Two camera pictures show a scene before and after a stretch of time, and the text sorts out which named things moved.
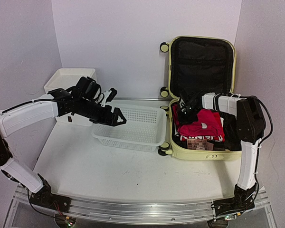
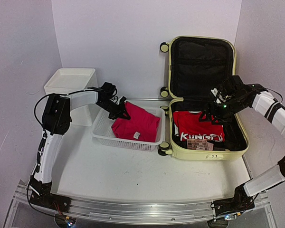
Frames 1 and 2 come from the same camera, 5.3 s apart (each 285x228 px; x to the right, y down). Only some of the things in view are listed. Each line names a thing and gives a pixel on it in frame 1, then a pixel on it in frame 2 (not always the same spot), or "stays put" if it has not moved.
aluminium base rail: [140, 212] stays put
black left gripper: [106, 119] → [120, 113]
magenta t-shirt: [207, 125] → [142, 125]
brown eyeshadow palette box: [199, 144] stays put
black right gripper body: [189, 116] → [223, 114]
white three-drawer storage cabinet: [65, 79] stays put
